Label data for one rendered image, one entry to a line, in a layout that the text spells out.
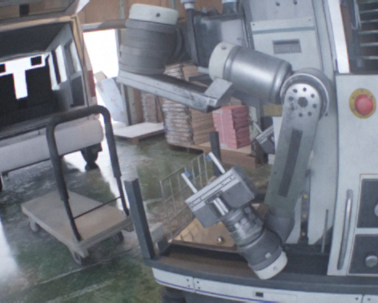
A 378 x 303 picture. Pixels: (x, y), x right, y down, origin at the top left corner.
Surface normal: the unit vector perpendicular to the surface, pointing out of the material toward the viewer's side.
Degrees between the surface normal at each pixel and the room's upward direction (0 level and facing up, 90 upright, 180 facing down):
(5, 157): 88
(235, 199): 85
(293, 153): 94
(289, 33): 90
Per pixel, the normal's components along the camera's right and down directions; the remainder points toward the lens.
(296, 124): -0.50, 0.35
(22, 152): 0.56, 0.10
